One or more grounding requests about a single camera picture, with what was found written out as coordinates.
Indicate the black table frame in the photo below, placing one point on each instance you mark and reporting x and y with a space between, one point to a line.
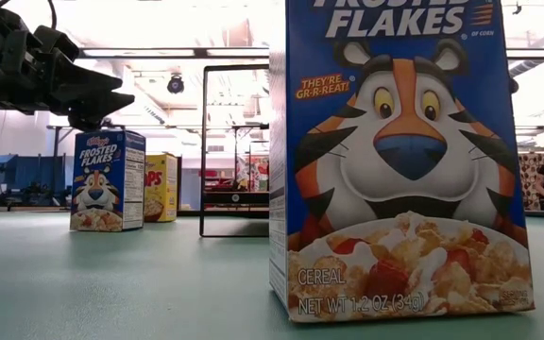
192 213

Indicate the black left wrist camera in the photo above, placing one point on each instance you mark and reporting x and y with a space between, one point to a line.
57 42

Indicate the black overhead frame beam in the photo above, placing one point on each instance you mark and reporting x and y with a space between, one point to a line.
201 53

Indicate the yellow Corn Pops cereal box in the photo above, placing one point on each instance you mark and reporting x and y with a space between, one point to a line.
161 189

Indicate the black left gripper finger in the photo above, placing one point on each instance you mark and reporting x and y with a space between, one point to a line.
80 80
97 108

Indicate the brown patterned curtain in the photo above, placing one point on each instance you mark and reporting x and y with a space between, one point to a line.
529 184

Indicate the blue partition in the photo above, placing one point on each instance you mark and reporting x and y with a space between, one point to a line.
26 172

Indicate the blue Frosted Flakes cereal box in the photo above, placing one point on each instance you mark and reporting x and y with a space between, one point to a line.
395 141
97 189

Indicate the black ceiling camera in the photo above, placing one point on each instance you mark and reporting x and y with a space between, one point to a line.
514 86
175 85

